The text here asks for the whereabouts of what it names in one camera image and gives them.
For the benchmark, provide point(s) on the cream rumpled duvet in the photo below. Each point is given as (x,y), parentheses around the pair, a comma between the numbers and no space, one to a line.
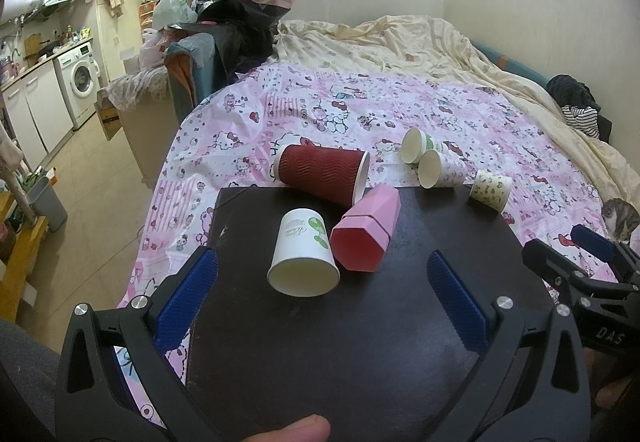
(429,47)

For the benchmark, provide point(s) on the small yellow patterned cup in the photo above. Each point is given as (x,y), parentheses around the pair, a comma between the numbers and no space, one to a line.
(491,189)

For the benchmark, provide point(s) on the person's left hand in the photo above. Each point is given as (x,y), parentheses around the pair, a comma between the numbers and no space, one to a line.
(313,428)

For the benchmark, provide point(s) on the teal chair with clothes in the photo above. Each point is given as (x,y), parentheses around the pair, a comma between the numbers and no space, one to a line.
(227,37)

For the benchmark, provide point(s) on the white kitchen cabinet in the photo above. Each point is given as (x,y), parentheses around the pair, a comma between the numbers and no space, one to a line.
(37,114)

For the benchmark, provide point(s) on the grey trash bin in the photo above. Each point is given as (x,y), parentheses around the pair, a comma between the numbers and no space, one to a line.
(45,202)

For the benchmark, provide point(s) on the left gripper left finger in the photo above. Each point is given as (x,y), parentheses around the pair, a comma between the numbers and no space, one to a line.
(93,402)

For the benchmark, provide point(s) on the cardboard box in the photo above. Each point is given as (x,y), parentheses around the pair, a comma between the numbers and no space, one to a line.
(108,115)

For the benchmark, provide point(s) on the dark clothes pile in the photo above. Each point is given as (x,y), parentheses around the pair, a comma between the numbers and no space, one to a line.
(579,108)

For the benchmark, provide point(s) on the white plastic bag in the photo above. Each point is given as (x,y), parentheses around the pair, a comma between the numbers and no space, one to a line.
(168,12)

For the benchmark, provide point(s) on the white cup green leaf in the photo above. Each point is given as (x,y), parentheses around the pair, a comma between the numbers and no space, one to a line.
(302,264)

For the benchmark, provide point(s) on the small white pink-print cup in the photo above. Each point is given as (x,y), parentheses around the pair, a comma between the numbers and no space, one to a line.
(440,170)

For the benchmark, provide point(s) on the tabby cat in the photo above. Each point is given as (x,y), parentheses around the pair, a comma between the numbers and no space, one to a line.
(620,219)

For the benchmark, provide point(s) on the white washing machine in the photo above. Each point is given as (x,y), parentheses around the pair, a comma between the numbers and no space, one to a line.
(78,75)

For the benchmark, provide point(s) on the yellow wooden stool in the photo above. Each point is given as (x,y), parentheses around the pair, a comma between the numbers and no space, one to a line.
(15,288)

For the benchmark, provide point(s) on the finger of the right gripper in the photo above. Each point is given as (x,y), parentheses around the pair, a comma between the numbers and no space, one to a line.
(563,276)
(621,258)

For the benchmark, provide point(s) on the black table mat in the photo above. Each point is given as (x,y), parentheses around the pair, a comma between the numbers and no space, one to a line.
(377,356)

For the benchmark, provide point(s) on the red corrugated paper cup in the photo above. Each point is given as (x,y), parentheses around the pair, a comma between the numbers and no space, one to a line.
(333,174)

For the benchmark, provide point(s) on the small white green cup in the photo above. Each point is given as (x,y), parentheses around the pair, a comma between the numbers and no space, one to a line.
(415,144)

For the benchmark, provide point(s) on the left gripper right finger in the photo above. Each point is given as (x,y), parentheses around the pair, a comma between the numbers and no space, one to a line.
(529,382)

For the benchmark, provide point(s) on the pink faceted plastic cup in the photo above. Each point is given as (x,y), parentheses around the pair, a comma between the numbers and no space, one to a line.
(361,238)

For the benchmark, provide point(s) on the white water heater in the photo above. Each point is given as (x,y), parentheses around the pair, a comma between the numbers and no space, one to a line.
(15,8)

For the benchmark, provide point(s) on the pink hello kitty sheet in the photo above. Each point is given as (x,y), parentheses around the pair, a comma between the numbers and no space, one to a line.
(560,177)

